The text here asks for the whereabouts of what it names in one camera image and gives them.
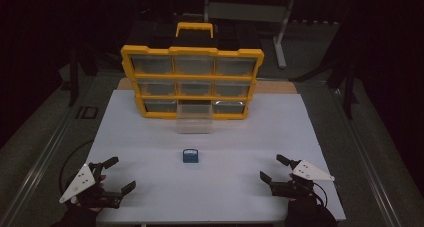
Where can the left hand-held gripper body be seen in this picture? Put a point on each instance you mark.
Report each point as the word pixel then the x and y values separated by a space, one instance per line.
pixel 81 182

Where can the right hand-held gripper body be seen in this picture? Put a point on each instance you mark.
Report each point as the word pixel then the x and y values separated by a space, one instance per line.
pixel 308 172

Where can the small blue box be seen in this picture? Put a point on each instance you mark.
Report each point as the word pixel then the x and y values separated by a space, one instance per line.
pixel 190 156

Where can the clear plastic drawer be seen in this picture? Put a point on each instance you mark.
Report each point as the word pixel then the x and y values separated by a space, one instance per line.
pixel 194 122

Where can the person's left hand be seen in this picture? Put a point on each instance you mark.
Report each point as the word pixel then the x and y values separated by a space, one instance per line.
pixel 85 211

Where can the person's right hand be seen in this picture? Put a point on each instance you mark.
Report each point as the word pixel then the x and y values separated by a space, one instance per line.
pixel 303 205

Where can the black stand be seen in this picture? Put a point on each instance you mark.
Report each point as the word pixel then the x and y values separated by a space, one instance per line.
pixel 74 80
pixel 348 87

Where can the yellow drawer organizer cabinet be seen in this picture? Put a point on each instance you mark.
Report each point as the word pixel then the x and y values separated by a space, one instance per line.
pixel 192 83

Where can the grey metal stand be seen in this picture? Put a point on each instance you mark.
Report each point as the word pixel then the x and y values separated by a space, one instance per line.
pixel 253 12

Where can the metal floor rail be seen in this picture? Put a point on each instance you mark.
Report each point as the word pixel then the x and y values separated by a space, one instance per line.
pixel 40 160
pixel 363 153

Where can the small black frame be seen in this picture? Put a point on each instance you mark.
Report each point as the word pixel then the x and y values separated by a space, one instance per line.
pixel 87 112

